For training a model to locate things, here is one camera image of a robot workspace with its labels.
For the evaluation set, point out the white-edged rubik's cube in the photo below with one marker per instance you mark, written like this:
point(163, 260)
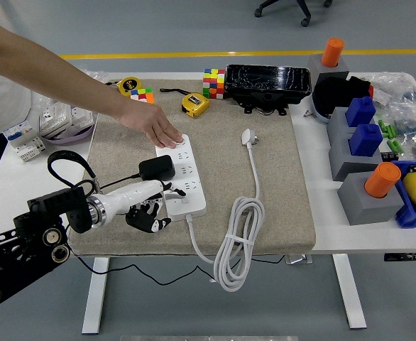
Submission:
point(142, 96)

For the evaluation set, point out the grey block with hole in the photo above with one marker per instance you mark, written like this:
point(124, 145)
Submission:
point(364, 209)
point(314, 65)

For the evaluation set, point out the orange cylinder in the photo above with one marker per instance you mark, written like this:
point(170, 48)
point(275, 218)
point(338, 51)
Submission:
point(332, 53)
point(382, 181)

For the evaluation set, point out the black device cracked screen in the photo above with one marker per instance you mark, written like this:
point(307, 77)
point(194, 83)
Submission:
point(265, 80)

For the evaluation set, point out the black office chair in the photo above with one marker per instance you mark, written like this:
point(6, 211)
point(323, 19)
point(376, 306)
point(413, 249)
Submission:
point(302, 9)

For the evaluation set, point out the yellow tape measure round label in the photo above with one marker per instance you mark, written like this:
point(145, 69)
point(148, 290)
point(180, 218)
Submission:
point(129, 86)

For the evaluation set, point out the beige fabric mat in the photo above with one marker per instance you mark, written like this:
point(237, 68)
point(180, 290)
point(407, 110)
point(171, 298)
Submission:
point(282, 213)

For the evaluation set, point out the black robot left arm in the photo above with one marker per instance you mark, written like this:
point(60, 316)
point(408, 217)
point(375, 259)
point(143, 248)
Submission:
point(12, 259)

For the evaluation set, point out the silver metal bracket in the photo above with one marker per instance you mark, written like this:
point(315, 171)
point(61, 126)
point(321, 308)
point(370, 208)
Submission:
point(298, 259)

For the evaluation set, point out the clear bag of blue parts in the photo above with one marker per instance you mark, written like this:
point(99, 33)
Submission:
point(408, 124)

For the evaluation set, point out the small metal clip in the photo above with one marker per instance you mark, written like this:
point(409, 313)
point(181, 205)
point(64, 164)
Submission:
point(308, 113)

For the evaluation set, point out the grey base block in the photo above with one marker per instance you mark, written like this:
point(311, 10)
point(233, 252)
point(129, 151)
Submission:
point(337, 122)
point(339, 156)

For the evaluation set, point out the black strip under table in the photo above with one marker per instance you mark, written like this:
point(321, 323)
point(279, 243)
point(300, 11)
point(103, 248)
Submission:
point(406, 257)

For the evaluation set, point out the white wall socket panel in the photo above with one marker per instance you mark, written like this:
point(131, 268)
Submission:
point(82, 116)

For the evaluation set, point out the black cloth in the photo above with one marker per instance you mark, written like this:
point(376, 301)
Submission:
point(335, 94)

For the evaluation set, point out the person's forearm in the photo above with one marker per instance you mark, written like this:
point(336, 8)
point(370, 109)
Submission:
point(52, 72)

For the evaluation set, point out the clear bag of metal nuts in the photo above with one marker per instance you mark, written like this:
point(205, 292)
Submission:
point(43, 100)

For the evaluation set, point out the clear bag of small parts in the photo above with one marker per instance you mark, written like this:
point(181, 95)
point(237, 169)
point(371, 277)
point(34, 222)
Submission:
point(396, 87)

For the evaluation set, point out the white circuit breaker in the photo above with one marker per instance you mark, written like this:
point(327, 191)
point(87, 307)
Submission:
point(21, 136)

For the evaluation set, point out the blue plastic bin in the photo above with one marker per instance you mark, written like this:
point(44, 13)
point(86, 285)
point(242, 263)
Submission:
point(406, 216)

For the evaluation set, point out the person's torso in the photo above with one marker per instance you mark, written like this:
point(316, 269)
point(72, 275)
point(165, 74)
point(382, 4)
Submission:
point(2, 106)

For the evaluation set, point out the white table leg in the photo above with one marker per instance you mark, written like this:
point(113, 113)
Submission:
point(96, 298)
point(350, 295)

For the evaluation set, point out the small black circuit board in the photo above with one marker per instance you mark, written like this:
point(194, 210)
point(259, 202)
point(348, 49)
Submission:
point(389, 156)

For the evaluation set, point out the green peg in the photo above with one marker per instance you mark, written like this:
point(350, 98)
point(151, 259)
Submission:
point(392, 130)
point(383, 128)
point(399, 146)
point(392, 146)

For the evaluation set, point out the person's hand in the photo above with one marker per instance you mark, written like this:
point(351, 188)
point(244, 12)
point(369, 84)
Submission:
point(154, 124)

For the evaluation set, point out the stickerless rubik's cube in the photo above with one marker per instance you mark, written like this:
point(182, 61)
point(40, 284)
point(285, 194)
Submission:
point(214, 85)

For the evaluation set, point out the white wall socket box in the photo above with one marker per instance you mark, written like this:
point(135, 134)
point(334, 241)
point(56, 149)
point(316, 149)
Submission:
point(54, 120)

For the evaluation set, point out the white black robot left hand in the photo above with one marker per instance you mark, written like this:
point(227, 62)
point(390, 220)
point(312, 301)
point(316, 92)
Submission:
point(133, 197)

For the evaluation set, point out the blue block with knob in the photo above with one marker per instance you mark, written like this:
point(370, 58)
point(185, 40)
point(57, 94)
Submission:
point(360, 112)
point(366, 140)

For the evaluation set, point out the white blue bowl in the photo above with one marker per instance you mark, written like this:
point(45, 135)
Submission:
point(319, 113)

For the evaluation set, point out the purple tape roll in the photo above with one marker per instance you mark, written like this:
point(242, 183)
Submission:
point(71, 136)

